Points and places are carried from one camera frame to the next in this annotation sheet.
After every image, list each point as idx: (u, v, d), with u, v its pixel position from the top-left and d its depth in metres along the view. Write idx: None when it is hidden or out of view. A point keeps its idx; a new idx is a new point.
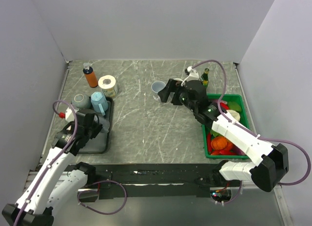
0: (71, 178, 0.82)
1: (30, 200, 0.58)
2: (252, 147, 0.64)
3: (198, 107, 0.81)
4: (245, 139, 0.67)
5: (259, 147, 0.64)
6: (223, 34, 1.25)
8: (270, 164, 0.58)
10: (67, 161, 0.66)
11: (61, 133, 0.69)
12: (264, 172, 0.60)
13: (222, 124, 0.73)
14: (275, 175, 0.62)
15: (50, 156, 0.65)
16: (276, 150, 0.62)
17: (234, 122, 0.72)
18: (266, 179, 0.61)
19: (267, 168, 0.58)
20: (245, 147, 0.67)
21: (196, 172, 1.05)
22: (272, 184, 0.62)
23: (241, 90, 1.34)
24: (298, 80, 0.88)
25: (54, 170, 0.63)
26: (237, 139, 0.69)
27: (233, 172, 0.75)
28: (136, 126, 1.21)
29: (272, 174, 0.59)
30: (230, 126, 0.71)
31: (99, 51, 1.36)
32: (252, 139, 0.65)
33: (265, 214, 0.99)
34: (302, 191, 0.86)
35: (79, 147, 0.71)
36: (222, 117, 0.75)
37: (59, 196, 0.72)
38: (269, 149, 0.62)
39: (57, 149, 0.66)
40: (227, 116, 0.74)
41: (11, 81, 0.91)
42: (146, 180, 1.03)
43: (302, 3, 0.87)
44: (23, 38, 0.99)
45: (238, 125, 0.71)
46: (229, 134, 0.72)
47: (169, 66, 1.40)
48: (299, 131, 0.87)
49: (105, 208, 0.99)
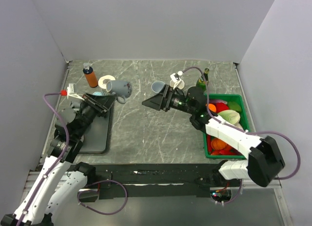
0: (71, 181, 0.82)
1: (28, 210, 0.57)
2: (241, 141, 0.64)
3: (195, 113, 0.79)
4: (234, 136, 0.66)
5: (248, 141, 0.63)
6: (223, 34, 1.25)
8: (258, 154, 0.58)
10: (63, 169, 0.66)
11: (57, 140, 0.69)
12: (255, 164, 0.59)
13: (212, 126, 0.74)
14: (268, 167, 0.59)
15: (46, 165, 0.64)
16: (263, 141, 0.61)
17: (224, 122, 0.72)
18: (260, 172, 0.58)
19: (255, 159, 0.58)
20: (235, 144, 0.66)
21: (197, 172, 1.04)
22: (267, 177, 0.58)
23: (241, 90, 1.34)
24: (298, 80, 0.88)
25: (51, 179, 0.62)
26: (227, 138, 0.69)
27: (232, 171, 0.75)
28: (136, 126, 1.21)
29: (263, 164, 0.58)
30: (220, 127, 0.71)
31: (99, 51, 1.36)
32: (241, 135, 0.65)
33: (265, 214, 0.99)
34: (302, 191, 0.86)
35: (76, 152, 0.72)
36: (212, 119, 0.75)
37: (58, 202, 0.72)
38: (258, 141, 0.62)
39: (52, 157, 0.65)
40: (216, 117, 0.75)
41: (10, 81, 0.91)
42: (146, 180, 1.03)
43: (302, 3, 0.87)
44: (23, 38, 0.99)
45: (227, 124, 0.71)
46: (220, 135, 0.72)
47: (169, 66, 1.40)
48: (299, 132, 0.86)
49: (105, 208, 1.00)
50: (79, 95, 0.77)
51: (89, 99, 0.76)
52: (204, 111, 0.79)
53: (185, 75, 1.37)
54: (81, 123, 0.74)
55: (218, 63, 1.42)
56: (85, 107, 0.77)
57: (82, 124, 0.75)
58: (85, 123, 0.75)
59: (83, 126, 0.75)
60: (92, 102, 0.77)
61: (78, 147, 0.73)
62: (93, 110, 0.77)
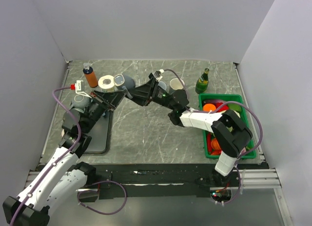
0: (71, 178, 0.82)
1: (32, 194, 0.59)
2: (206, 120, 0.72)
3: (175, 113, 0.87)
4: (201, 117, 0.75)
5: (211, 118, 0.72)
6: (223, 34, 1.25)
8: (219, 123, 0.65)
10: (71, 161, 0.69)
11: (68, 134, 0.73)
12: (219, 134, 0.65)
13: (185, 116, 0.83)
14: (233, 136, 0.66)
15: (56, 154, 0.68)
16: (225, 115, 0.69)
17: (192, 111, 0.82)
18: (225, 141, 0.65)
19: (216, 127, 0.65)
20: (203, 124, 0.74)
21: (196, 172, 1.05)
22: (234, 145, 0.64)
23: (241, 90, 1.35)
24: (298, 80, 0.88)
25: (59, 168, 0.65)
26: (197, 122, 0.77)
27: (221, 159, 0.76)
28: (136, 125, 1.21)
29: (224, 133, 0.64)
30: (190, 114, 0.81)
31: (99, 51, 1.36)
32: (206, 115, 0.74)
33: (265, 214, 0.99)
34: (302, 191, 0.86)
35: (85, 148, 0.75)
36: (185, 112, 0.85)
37: (57, 196, 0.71)
38: (219, 116, 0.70)
39: (63, 148, 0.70)
40: (188, 109, 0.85)
41: (11, 81, 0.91)
42: (146, 180, 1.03)
43: (302, 3, 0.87)
44: (24, 37, 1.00)
45: (196, 111, 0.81)
46: (191, 122, 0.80)
47: (169, 66, 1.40)
48: (300, 132, 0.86)
49: (105, 208, 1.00)
50: (86, 94, 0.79)
51: (97, 96, 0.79)
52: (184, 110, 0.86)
53: (185, 75, 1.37)
54: (87, 122, 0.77)
55: (218, 63, 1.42)
56: (92, 104, 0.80)
57: (87, 123, 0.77)
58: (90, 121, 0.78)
59: (88, 124, 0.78)
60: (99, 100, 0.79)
61: (87, 143, 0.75)
62: (99, 108, 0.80)
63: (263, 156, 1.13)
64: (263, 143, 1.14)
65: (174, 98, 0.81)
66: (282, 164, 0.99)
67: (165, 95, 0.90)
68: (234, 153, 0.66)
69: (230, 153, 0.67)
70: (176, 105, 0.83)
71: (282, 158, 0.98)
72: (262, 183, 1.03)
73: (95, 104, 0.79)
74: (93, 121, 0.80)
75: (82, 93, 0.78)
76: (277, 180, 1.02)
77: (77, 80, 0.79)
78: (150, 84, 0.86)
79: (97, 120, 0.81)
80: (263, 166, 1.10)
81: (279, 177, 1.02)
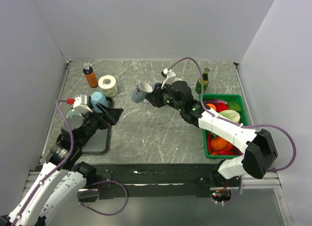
0: (69, 183, 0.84)
1: (21, 215, 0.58)
2: (237, 136, 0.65)
3: (185, 107, 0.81)
4: (230, 130, 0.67)
5: (244, 135, 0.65)
6: (223, 33, 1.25)
8: (255, 147, 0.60)
10: (60, 177, 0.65)
11: (57, 146, 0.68)
12: (252, 158, 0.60)
13: (206, 119, 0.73)
14: (263, 160, 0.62)
15: (44, 171, 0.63)
16: (259, 135, 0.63)
17: (217, 115, 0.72)
18: (255, 163, 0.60)
19: (252, 153, 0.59)
20: (230, 137, 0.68)
21: (196, 172, 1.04)
22: (263, 169, 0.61)
23: (241, 90, 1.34)
24: (297, 81, 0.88)
25: (47, 186, 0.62)
26: (220, 131, 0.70)
27: (229, 168, 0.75)
28: (136, 126, 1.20)
29: (259, 157, 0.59)
30: (214, 120, 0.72)
31: (99, 52, 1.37)
32: (236, 129, 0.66)
33: (266, 214, 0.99)
34: (302, 191, 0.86)
35: (74, 162, 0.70)
36: (205, 112, 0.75)
37: (54, 204, 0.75)
38: (252, 134, 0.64)
39: (50, 164, 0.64)
40: (210, 112, 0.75)
41: (10, 81, 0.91)
42: (146, 180, 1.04)
43: (302, 4, 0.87)
44: (24, 38, 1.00)
45: (221, 118, 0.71)
46: (214, 128, 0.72)
47: (169, 66, 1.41)
48: (300, 132, 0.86)
49: (104, 208, 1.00)
50: (87, 107, 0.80)
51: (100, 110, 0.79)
52: (193, 104, 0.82)
53: (185, 75, 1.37)
54: (84, 131, 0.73)
55: (218, 63, 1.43)
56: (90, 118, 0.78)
57: (86, 133, 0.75)
58: (89, 131, 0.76)
59: (87, 134, 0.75)
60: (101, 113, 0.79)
61: (76, 156, 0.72)
62: (96, 121, 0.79)
63: None
64: None
65: (174, 90, 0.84)
66: (282, 164, 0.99)
67: (168, 100, 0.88)
68: (258, 174, 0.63)
69: (254, 174, 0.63)
70: (178, 95, 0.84)
71: (283, 159, 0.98)
72: (262, 183, 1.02)
73: (93, 117, 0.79)
74: (90, 133, 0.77)
75: (83, 107, 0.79)
76: (277, 180, 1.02)
77: (76, 96, 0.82)
78: (156, 90, 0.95)
79: (93, 133, 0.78)
80: None
81: (279, 177, 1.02)
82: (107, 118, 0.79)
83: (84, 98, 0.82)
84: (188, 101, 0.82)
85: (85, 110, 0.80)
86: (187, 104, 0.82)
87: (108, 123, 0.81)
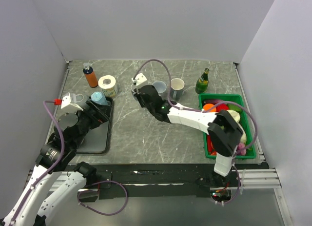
0: (69, 183, 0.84)
1: (15, 220, 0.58)
2: (200, 121, 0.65)
3: (154, 107, 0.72)
4: (192, 116, 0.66)
5: (206, 118, 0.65)
6: (223, 34, 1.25)
8: (214, 126, 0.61)
10: (51, 179, 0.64)
11: (48, 147, 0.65)
12: (215, 137, 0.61)
13: (172, 112, 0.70)
14: (227, 137, 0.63)
15: (35, 175, 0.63)
16: (220, 115, 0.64)
17: (183, 107, 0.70)
18: (220, 142, 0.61)
19: (213, 131, 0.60)
20: (196, 125, 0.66)
21: (196, 172, 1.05)
22: (229, 146, 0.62)
23: (241, 90, 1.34)
24: (298, 81, 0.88)
25: (38, 191, 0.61)
26: (187, 121, 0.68)
27: (218, 160, 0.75)
28: (136, 126, 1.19)
29: (222, 135, 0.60)
30: (180, 112, 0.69)
31: (99, 51, 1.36)
32: (198, 115, 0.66)
33: (265, 214, 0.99)
34: (303, 191, 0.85)
35: (66, 163, 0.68)
36: (172, 108, 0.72)
37: (54, 204, 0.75)
38: (213, 116, 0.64)
39: (41, 167, 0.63)
40: (175, 105, 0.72)
41: (10, 81, 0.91)
42: (146, 180, 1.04)
43: (302, 4, 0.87)
44: (23, 38, 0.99)
45: (186, 109, 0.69)
46: (182, 120, 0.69)
47: (169, 66, 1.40)
48: (301, 132, 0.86)
49: (104, 208, 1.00)
50: (78, 106, 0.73)
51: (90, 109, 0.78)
52: (162, 102, 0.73)
53: (185, 75, 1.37)
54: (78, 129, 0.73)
55: (218, 63, 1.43)
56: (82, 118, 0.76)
57: (80, 131, 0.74)
58: (83, 130, 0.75)
59: (80, 133, 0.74)
60: (92, 111, 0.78)
61: (69, 157, 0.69)
62: (88, 119, 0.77)
63: (263, 156, 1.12)
64: (264, 144, 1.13)
65: (141, 93, 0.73)
66: (282, 164, 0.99)
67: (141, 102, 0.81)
68: (227, 152, 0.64)
69: (223, 152, 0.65)
70: (145, 98, 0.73)
71: (283, 158, 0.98)
72: (262, 183, 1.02)
73: (85, 115, 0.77)
74: (83, 132, 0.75)
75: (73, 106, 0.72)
76: (277, 180, 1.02)
77: (64, 96, 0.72)
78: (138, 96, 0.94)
79: (85, 132, 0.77)
80: (264, 165, 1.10)
81: (279, 177, 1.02)
82: (100, 115, 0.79)
83: (72, 96, 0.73)
84: (157, 102, 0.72)
85: (76, 109, 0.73)
86: (157, 104, 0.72)
87: (101, 120, 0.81)
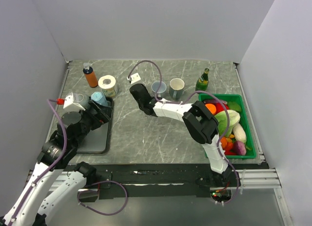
0: (69, 182, 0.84)
1: (15, 218, 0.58)
2: (178, 111, 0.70)
3: (143, 102, 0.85)
4: (172, 108, 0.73)
5: (183, 109, 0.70)
6: (223, 34, 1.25)
8: (189, 114, 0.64)
10: (53, 177, 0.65)
11: (50, 145, 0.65)
12: (189, 125, 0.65)
13: (157, 106, 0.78)
14: (202, 125, 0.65)
15: (36, 172, 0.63)
16: (195, 106, 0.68)
17: (165, 101, 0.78)
18: (194, 130, 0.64)
19: (186, 118, 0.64)
20: (175, 115, 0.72)
21: (196, 172, 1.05)
22: (202, 133, 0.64)
23: (241, 90, 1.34)
24: (298, 80, 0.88)
25: (40, 188, 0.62)
26: (168, 112, 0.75)
27: (210, 156, 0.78)
28: (136, 125, 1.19)
29: (194, 122, 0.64)
30: (163, 105, 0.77)
31: (99, 51, 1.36)
32: (177, 106, 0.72)
33: (265, 214, 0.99)
34: (303, 191, 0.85)
35: (67, 161, 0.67)
36: (158, 102, 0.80)
37: (54, 203, 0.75)
38: (189, 107, 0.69)
39: (42, 165, 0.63)
40: (160, 100, 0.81)
41: (10, 81, 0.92)
42: (146, 180, 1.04)
43: (302, 3, 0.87)
44: (23, 37, 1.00)
45: (168, 102, 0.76)
46: (165, 112, 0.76)
47: (169, 66, 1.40)
48: (301, 131, 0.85)
49: (104, 208, 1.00)
50: (81, 105, 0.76)
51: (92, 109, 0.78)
52: (150, 99, 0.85)
53: (185, 75, 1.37)
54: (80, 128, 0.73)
55: (218, 63, 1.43)
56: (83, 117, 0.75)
57: (82, 130, 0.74)
58: (85, 129, 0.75)
59: (81, 132, 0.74)
60: (94, 112, 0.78)
61: (69, 156, 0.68)
62: (89, 119, 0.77)
63: (263, 156, 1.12)
64: (264, 144, 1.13)
65: (131, 91, 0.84)
66: (282, 164, 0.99)
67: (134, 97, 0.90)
68: (203, 140, 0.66)
69: (200, 140, 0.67)
70: (135, 95, 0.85)
71: (283, 158, 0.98)
72: (262, 183, 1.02)
73: (87, 114, 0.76)
74: (84, 132, 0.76)
75: (76, 105, 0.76)
76: (277, 180, 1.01)
77: (68, 96, 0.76)
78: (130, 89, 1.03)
79: (87, 132, 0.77)
80: (264, 166, 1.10)
81: (279, 177, 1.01)
82: (101, 116, 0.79)
83: (75, 96, 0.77)
84: (146, 98, 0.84)
85: (78, 108, 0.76)
86: (146, 99, 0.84)
87: (102, 121, 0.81)
